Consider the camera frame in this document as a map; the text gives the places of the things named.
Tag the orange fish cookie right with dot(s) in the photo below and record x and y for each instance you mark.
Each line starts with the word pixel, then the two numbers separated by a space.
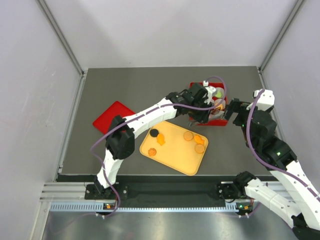
pixel 198 139

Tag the tan round biscuit right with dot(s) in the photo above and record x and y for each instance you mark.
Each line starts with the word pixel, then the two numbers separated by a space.
pixel 200 148

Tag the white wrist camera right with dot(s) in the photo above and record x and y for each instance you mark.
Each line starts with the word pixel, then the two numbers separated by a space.
pixel 266 100

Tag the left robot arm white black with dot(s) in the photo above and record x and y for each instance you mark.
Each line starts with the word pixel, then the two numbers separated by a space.
pixel 123 131

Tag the yellow tray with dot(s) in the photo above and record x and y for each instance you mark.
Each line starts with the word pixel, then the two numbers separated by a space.
pixel 177 153

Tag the orange swirl cookie left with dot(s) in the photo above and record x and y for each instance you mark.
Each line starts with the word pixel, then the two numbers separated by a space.
pixel 152 152

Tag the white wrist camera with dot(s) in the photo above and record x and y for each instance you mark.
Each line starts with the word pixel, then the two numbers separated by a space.
pixel 266 100
pixel 210 91

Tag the orange fish cookie left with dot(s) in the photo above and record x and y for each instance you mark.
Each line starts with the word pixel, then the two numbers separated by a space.
pixel 160 139

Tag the green round cookie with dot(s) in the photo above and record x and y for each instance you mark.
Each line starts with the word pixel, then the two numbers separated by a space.
pixel 219 94

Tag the red box lid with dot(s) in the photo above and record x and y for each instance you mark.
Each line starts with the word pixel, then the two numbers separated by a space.
pixel 103 122

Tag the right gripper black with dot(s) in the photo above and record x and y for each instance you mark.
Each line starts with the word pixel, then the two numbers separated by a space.
pixel 235 105

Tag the red cookie box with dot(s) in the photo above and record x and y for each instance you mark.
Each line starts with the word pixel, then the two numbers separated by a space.
pixel 217 101

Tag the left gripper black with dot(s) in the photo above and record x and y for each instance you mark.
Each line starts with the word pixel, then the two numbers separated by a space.
pixel 202 117

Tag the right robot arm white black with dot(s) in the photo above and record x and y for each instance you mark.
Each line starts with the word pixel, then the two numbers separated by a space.
pixel 302 213

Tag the tan round biscuit top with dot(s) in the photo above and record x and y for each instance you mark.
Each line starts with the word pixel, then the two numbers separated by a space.
pixel 188 136

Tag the black round cookie left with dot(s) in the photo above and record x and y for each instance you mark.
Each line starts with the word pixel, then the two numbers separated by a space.
pixel 154 133

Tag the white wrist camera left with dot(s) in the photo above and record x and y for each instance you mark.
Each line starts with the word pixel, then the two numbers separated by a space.
pixel 210 91

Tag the metal tongs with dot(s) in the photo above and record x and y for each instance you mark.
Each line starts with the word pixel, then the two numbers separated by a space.
pixel 215 119

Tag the orange fish cookie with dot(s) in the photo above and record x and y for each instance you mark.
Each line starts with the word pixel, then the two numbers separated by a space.
pixel 160 139
pixel 198 139

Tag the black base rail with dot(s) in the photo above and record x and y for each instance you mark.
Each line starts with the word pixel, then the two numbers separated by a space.
pixel 166 192

